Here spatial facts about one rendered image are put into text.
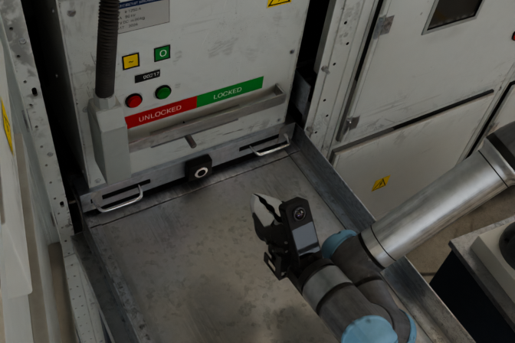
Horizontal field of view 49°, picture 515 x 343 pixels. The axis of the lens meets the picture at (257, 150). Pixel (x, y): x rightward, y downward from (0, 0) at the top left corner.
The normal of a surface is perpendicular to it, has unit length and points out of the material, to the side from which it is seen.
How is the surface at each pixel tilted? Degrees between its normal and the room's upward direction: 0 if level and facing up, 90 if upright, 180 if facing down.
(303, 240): 50
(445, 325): 90
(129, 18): 90
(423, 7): 90
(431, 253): 0
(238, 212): 0
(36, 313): 0
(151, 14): 90
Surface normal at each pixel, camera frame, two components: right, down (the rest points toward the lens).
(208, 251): 0.11, -0.66
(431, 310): -0.86, 0.31
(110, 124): 0.48, 0.27
